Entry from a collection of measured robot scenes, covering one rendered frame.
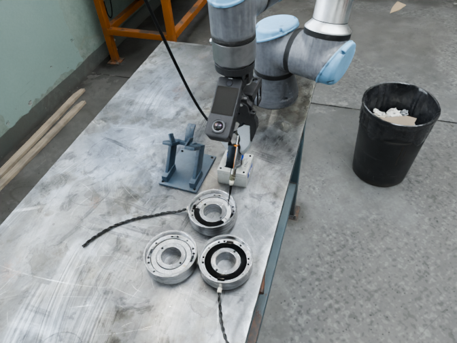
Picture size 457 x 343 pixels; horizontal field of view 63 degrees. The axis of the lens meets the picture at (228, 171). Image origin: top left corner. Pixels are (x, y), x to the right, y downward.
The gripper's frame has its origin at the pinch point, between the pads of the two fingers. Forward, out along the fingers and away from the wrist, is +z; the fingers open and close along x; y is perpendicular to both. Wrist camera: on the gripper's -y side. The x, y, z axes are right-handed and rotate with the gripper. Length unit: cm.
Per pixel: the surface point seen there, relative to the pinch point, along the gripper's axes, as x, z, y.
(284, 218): -5, 69, 37
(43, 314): 24.6, 12.7, -39.3
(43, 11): 169, 38, 122
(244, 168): -0.6, 8.6, 3.4
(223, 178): 3.9, 11.2, 1.2
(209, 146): 12.3, 13.1, 12.5
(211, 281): -3.7, 9.3, -24.9
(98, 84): 155, 93, 130
